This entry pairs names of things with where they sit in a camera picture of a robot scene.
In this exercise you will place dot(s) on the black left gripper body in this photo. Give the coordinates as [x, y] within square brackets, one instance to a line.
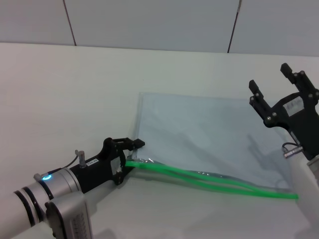
[97, 171]

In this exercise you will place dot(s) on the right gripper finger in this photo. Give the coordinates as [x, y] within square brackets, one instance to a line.
[261, 104]
[302, 83]

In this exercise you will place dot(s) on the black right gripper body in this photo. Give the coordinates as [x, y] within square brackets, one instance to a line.
[304, 124]

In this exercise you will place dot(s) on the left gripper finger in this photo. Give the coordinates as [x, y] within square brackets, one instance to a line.
[125, 168]
[130, 143]

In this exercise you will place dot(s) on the clear document bag green zip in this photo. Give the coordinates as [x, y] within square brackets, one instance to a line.
[199, 134]

